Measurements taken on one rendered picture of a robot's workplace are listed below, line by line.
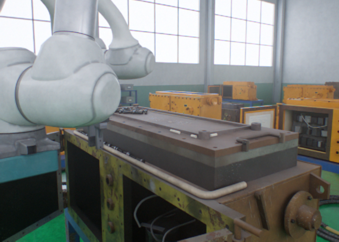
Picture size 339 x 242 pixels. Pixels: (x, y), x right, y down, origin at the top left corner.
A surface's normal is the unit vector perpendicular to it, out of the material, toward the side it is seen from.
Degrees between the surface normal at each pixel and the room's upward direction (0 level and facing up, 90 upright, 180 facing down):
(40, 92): 84
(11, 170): 90
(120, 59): 104
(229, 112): 90
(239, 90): 90
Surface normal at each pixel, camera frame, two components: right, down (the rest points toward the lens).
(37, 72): -0.46, -0.15
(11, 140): 0.33, 0.04
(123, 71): -0.29, 0.64
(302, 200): 0.58, 0.11
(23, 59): 0.75, 0.04
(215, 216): -0.81, 0.07
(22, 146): -0.64, 0.11
